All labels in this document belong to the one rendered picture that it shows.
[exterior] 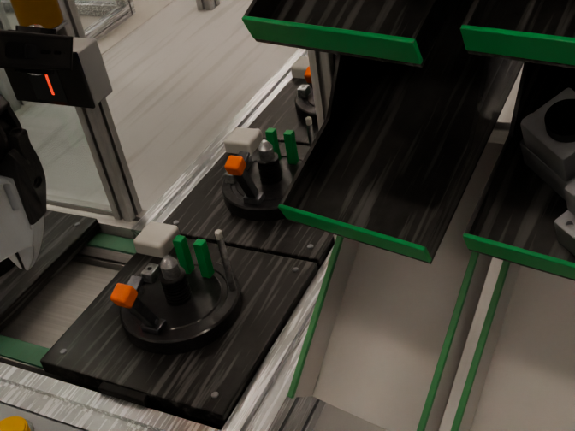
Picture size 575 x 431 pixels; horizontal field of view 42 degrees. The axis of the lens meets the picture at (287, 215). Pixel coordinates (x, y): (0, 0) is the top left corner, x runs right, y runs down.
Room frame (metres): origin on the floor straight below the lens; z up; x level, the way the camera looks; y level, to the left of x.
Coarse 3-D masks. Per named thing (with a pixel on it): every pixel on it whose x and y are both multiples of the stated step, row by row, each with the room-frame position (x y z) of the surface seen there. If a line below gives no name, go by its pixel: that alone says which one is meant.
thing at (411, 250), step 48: (432, 48) 0.60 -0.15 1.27; (336, 96) 0.57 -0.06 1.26; (384, 96) 0.58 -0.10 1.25; (432, 96) 0.56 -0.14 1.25; (480, 96) 0.49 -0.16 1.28; (336, 144) 0.55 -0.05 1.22; (384, 144) 0.53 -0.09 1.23; (432, 144) 0.51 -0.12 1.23; (480, 144) 0.49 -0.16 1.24; (288, 192) 0.51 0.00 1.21; (336, 192) 0.51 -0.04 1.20; (384, 192) 0.49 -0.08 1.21; (432, 192) 0.47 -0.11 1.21; (384, 240) 0.43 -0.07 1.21; (432, 240) 0.42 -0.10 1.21
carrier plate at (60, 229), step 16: (48, 224) 0.89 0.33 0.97; (64, 224) 0.88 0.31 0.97; (80, 224) 0.88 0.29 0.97; (96, 224) 0.88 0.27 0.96; (48, 240) 0.85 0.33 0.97; (64, 240) 0.84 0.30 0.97; (80, 240) 0.85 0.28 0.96; (48, 256) 0.82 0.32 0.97; (64, 256) 0.82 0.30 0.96; (16, 272) 0.79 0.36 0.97; (32, 272) 0.79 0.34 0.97; (48, 272) 0.79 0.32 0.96; (0, 288) 0.77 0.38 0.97; (16, 288) 0.76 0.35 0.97; (32, 288) 0.76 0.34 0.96; (0, 304) 0.73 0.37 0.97; (16, 304) 0.73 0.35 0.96; (0, 320) 0.71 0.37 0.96
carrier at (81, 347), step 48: (144, 240) 0.78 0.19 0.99; (192, 240) 0.79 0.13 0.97; (144, 288) 0.69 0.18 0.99; (192, 288) 0.67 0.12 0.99; (240, 288) 0.68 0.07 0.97; (288, 288) 0.67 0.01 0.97; (96, 336) 0.64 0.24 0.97; (144, 336) 0.61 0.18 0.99; (192, 336) 0.60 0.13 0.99; (240, 336) 0.60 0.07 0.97; (96, 384) 0.58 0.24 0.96; (144, 384) 0.56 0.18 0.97; (192, 384) 0.55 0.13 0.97; (240, 384) 0.53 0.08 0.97
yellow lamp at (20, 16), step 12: (12, 0) 0.85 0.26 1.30; (24, 0) 0.84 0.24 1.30; (36, 0) 0.84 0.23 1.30; (48, 0) 0.85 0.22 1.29; (24, 12) 0.84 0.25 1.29; (36, 12) 0.84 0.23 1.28; (48, 12) 0.85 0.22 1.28; (60, 12) 0.86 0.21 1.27; (24, 24) 0.85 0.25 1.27; (48, 24) 0.84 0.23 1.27
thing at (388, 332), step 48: (480, 192) 0.54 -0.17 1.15; (336, 240) 0.54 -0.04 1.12; (336, 288) 0.53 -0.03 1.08; (384, 288) 0.52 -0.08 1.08; (432, 288) 0.50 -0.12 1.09; (480, 288) 0.48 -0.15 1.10; (336, 336) 0.51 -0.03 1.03; (384, 336) 0.49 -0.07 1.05; (432, 336) 0.47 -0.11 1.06; (336, 384) 0.48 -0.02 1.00; (384, 384) 0.46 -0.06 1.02; (432, 384) 0.41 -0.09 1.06
